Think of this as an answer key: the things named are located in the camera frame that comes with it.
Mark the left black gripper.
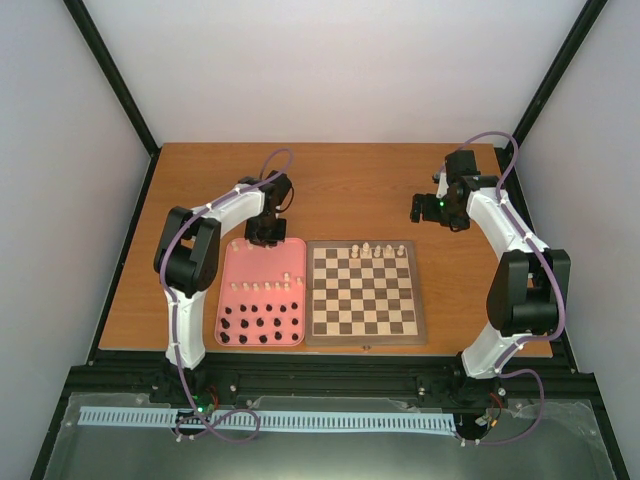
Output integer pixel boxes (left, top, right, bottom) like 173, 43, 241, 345
244, 212, 286, 248

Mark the white queen piece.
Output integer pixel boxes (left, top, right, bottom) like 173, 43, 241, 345
360, 242, 372, 259

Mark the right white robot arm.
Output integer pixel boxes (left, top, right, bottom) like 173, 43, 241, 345
410, 149, 571, 405

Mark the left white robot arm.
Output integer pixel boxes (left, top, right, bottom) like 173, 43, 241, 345
153, 171, 292, 403

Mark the left circuit board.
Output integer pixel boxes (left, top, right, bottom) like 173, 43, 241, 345
193, 385, 220, 415

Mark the pink plastic tray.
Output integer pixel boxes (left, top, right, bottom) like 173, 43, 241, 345
214, 238, 307, 348

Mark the wooden chessboard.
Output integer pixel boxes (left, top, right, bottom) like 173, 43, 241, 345
305, 240, 427, 349

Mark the black aluminium frame rail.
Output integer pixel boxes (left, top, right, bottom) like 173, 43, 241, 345
62, 350, 603, 410

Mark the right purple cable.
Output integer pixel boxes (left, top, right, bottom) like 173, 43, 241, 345
442, 130, 570, 447

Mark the purple cable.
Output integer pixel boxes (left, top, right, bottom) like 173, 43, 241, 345
159, 148, 294, 447
442, 130, 570, 447

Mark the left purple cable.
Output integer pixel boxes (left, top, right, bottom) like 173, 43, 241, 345
159, 148, 294, 447

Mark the light blue cable duct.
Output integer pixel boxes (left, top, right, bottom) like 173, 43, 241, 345
77, 406, 456, 436

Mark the right black frame post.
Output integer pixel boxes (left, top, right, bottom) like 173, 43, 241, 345
502, 0, 609, 157

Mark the black frame post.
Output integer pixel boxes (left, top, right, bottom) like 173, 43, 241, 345
62, 0, 162, 157
502, 0, 609, 157

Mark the left black frame post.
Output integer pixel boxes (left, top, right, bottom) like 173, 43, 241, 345
62, 0, 162, 157

